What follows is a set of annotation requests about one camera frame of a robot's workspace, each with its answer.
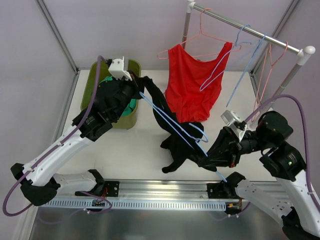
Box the green tank top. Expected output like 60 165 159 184
102 76 137 117

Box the pink hanger with red top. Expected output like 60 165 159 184
156 7 242 60

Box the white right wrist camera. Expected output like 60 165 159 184
220 110 248 142

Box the white slotted cable duct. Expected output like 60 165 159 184
43 198 227 212

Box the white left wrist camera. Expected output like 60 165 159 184
106 56 131 80

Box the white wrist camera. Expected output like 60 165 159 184
220 110 248 142
106 56 131 80

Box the silver white clothes rack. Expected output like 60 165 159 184
181 0 316 97

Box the olive green plastic basket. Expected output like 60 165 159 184
80 58 142 130

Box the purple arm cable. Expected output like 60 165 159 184
2 55 111 217
243 94 320 212

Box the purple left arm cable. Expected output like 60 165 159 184
2 55 111 217

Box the pink wire hanger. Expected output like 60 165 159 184
251 41 290 123

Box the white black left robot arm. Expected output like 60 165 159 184
10 76 146 206

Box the black tank top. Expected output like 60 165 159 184
136 76 216 175

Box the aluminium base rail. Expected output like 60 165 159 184
57 177 288 203

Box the red tank top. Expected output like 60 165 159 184
165 42 233 123

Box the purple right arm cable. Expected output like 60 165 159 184
243 94 320 212

